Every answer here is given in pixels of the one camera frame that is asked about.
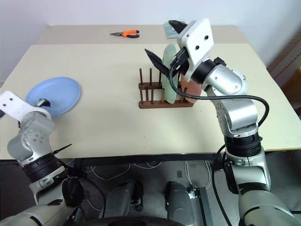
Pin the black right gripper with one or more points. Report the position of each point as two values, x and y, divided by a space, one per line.
183 56

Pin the blue plate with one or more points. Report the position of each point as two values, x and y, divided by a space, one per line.
58 94

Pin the green plate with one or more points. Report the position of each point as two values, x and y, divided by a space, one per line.
168 89

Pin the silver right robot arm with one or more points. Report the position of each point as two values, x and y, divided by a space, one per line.
240 108

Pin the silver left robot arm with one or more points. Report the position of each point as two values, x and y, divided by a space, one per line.
30 141

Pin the brown wooden dish rack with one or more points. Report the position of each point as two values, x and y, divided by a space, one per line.
160 104

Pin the teal packet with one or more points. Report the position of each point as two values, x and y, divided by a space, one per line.
168 29

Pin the black zip tie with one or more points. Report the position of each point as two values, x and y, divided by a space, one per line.
62 149

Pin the pink plate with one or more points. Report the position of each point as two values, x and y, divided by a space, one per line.
191 91

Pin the dark rounded shape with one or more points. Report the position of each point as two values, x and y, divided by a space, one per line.
178 202
122 197

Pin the small black floor box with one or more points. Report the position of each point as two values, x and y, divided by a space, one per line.
179 174

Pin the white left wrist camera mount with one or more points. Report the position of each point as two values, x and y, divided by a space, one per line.
16 106

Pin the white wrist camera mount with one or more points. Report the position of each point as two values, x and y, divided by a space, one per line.
200 35
16 106

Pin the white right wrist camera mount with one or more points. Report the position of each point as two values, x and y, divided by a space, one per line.
200 35

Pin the black table frame bar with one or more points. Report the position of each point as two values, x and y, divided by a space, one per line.
141 159

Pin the black metal rail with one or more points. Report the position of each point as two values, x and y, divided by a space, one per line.
204 204

